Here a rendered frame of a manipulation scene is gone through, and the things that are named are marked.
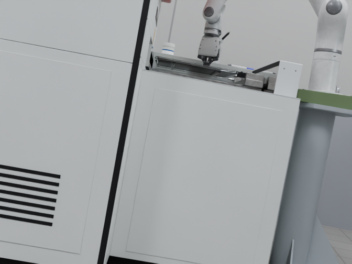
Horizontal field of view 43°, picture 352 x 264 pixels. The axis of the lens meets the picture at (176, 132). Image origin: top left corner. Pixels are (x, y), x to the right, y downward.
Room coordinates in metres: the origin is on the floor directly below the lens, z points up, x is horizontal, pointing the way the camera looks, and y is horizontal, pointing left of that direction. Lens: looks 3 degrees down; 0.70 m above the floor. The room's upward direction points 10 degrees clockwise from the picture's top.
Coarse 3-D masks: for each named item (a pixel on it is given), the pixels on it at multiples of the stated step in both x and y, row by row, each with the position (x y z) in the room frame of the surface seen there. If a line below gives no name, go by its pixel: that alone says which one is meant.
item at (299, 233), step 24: (312, 120) 1.97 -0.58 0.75; (312, 144) 1.97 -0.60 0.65; (288, 168) 2.04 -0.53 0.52; (312, 168) 1.96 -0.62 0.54; (288, 192) 2.00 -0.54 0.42; (312, 192) 1.97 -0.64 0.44; (288, 216) 1.99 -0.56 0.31; (312, 216) 1.98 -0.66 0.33; (288, 240) 1.97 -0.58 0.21; (312, 240) 2.02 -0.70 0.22
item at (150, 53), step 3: (150, 45) 1.90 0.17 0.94; (150, 48) 1.90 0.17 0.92; (150, 51) 1.90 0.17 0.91; (147, 54) 1.90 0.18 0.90; (150, 54) 1.92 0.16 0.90; (153, 54) 2.25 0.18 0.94; (147, 57) 1.90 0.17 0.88; (150, 57) 2.20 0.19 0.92; (153, 57) 2.31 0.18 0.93; (147, 60) 1.90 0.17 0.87; (150, 60) 2.33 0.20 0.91; (147, 63) 1.90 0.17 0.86; (150, 63) 2.34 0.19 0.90; (147, 66) 1.90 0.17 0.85; (150, 66) 2.12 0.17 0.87; (147, 69) 2.07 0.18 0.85; (150, 69) 2.17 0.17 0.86
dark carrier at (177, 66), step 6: (162, 60) 2.01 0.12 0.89; (162, 66) 2.30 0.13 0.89; (168, 66) 2.25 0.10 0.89; (174, 66) 2.18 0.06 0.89; (180, 66) 2.13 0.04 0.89; (186, 66) 2.07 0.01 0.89; (192, 66) 2.03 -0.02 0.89; (198, 72) 2.29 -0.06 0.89; (204, 72) 2.23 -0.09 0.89; (210, 72) 2.17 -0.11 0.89; (222, 72) 2.06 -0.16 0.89
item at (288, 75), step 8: (280, 64) 1.82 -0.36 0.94; (288, 64) 1.82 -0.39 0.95; (296, 64) 1.82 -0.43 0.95; (280, 72) 1.82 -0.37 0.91; (288, 72) 1.82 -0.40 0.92; (296, 72) 1.82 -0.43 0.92; (280, 80) 1.82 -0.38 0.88; (288, 80) 1.82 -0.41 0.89; (296, 80) 1.82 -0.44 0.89; (280, 88) 1.82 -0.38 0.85; (288, 88) 1.82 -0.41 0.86; (296, 88) 1.82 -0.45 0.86
